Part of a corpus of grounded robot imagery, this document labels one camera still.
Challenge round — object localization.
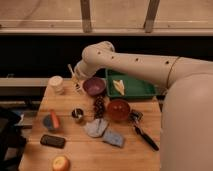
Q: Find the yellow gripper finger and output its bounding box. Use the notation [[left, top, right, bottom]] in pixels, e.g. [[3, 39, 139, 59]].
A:
[[68, 64, 76, 80], [76, 79, 83, 87]]

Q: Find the red yellow apple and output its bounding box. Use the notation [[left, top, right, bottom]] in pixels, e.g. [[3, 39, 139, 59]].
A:
[[52, 156, 70, 171]]

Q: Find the silver metal fork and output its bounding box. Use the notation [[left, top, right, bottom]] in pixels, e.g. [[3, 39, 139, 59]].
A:
[[72, 78, 82, 92]]

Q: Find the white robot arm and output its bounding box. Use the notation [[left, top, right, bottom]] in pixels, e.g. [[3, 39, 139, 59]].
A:
[[74, 41, 213, 171]]

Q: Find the white paper cup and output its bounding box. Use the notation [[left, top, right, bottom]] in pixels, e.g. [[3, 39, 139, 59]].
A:
[[48, 76, 64, 94]]

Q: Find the small metal cup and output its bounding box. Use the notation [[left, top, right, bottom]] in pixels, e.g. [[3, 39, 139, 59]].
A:
[[71, 108, 84, 123]]

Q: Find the purple bowl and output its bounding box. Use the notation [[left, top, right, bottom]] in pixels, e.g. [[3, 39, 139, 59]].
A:
[[83, 77, 106, 96]]

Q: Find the dark grape bunch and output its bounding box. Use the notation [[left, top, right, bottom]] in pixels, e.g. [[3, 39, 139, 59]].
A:
[[93, 96, 105, 119]]

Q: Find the yellow banana peel toy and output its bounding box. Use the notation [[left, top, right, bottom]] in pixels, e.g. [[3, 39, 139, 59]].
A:
[[113, 80, 125, 96]]

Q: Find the orange carrot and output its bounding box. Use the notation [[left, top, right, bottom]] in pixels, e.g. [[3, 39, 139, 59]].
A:
[[50, 110, 60, 129]]

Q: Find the red bowl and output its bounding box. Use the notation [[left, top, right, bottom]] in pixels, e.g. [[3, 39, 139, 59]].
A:
[[107, 99, 131, 122]]

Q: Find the grey cloth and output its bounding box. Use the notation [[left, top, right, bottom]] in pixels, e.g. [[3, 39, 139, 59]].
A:
[[83, 118, 108, 138]]

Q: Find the green plastic tray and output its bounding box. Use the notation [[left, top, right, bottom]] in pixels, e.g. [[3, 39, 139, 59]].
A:
[[105, 69, 157, 99]]

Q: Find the blue sponge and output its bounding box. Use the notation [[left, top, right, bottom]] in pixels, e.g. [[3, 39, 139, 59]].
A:
[[102, 130, 125, 148]]

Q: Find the black rectangular case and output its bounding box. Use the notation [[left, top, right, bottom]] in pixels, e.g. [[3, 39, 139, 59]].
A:
[[40, 135, 65, 148]]

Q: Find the black chair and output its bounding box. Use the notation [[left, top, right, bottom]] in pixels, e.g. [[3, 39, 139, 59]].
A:
[[0, 107, 26, 171]]

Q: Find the black handled kitchen tool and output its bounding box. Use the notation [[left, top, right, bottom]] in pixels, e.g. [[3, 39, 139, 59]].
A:
[[130, 110, 159, 151]]

